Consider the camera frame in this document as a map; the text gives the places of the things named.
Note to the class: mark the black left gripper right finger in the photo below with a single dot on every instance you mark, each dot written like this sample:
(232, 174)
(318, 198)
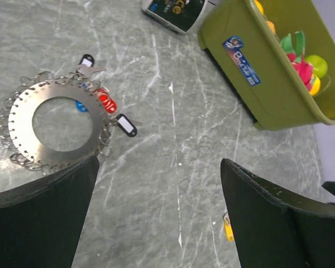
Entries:
(273, 226)

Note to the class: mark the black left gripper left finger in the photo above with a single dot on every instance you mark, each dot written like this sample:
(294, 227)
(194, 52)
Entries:
(41, 221)

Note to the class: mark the round metal key ring disc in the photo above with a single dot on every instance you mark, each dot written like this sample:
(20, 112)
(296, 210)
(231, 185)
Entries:
(41, 130)

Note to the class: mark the yellow tag key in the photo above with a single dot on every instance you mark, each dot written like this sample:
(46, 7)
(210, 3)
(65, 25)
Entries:
(228, 228)

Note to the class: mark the blue tag key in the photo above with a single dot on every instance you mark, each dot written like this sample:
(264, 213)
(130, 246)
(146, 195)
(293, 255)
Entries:
(80, 107)

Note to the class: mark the black tag key lower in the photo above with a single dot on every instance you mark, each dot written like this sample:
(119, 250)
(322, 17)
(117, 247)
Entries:
(125, 124)

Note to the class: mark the black tag key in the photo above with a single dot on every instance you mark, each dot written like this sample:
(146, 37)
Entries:
(86, 67)
(125, 124)

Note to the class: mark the red tag key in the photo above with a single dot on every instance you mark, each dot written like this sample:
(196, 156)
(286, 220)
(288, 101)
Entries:
(108, 103)

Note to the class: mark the yellow pear toy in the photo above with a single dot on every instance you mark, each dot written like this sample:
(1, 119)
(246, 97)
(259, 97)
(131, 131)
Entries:
(313, 85)

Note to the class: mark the red dragon fruit toy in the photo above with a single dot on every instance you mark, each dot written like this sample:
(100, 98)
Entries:
(296, 55)

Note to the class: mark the black tag key upper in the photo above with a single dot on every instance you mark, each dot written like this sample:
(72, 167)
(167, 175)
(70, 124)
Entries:
(86, 67)

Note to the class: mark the green apple toy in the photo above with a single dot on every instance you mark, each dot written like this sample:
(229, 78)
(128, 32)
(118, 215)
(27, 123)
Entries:
(320, 66)

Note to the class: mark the green plastic bin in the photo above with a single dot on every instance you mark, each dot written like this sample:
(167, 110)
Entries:
(240, 40)

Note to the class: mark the orange fruit toy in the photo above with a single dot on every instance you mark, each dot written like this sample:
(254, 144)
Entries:
(272, 27)

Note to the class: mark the yellow mango toy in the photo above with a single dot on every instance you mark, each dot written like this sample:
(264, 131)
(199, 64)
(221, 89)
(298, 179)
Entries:
(259, 6)

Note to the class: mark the black printed paper cup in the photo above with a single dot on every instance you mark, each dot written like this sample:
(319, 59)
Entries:
(177, 15)

